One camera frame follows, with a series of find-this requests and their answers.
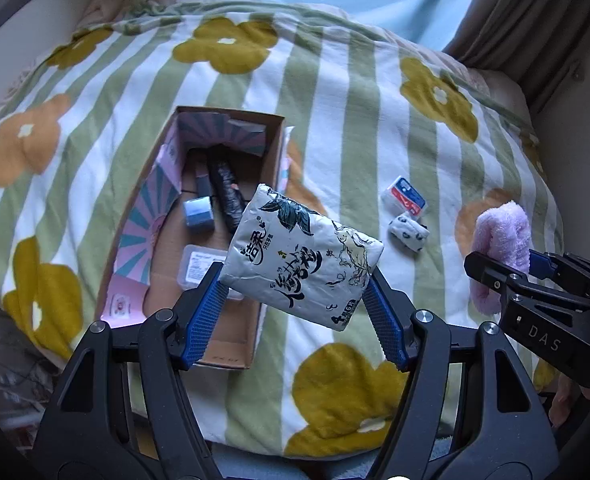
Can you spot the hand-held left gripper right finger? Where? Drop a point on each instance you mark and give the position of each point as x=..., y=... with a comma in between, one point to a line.
x=385, y=320

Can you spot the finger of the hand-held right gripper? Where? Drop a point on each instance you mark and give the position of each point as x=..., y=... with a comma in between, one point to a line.
x=539, y=265
x=495, y=275

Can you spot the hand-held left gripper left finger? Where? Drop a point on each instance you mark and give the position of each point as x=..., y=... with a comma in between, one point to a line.
x=205, y=315

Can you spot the pink fluffy towel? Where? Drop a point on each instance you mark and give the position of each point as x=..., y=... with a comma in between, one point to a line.
x=505, y=235

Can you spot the clear plastic swab box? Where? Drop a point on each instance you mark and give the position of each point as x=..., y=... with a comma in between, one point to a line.
x=197, y=267

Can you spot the cardboard box with pink lining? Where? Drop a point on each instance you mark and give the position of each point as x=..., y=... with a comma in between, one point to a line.
x=167, y=260

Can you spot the white floral tissue pack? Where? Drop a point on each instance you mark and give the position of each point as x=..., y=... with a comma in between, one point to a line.
x=300, y=255

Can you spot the black garbage bag roll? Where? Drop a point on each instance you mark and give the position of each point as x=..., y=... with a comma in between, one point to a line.
x=225, y=190

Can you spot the person's right hand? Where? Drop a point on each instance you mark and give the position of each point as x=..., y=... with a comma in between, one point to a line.
x=565, y=400

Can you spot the panda print socks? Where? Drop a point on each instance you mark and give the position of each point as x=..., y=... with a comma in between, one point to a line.
x=407, y=232

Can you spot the red and blue packet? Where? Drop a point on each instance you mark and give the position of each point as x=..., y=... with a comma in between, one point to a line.
x=406, y=197

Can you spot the striped floral blanket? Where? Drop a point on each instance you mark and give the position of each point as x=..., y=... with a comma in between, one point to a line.
x=350, y=110

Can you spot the brown curtain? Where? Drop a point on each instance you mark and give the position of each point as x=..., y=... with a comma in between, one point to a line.
x=525, y=20

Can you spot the white headboard panel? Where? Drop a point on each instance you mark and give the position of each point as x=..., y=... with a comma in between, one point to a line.
x=20, y=45

